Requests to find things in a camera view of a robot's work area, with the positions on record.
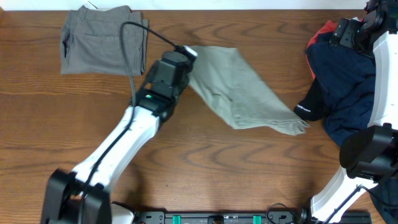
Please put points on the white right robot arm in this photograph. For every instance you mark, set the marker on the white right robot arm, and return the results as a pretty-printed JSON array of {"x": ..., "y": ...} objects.
[{"x": 378, "y": 38}]

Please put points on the red garment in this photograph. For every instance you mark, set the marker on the red garment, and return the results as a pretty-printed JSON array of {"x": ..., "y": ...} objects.
[{"x": 318, "y": 52}]

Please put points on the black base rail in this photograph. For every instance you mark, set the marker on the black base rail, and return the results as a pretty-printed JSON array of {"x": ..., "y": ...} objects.
[{"x": 280, "y": 217}]

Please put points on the black garment with logo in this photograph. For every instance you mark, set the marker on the black garment with logo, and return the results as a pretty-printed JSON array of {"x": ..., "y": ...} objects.
[{"x": 313, "y": 106}]

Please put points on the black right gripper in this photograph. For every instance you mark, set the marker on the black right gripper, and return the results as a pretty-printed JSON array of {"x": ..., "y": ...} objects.
[{"x": 347, "y": 30}]

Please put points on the folded grey trousers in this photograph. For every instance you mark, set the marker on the folded grey trousers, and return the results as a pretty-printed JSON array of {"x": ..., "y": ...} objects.
[{"x": 90, "y": 40}]

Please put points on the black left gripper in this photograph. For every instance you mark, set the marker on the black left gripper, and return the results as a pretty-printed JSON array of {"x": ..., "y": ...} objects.
[{"x": 182, "y": 84}]

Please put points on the navy blue garment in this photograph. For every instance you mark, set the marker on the navy blue garment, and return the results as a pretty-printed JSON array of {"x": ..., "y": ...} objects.
[{"x": 368, "y": 154}]

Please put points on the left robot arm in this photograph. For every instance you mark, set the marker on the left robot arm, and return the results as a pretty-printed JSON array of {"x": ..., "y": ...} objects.
[{"x": 83, "y": 195}]

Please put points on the khaki beige shorts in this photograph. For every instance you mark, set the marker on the khaki beige shorts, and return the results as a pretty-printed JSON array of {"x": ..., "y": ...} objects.
[{"x": 234, "y": 91}]

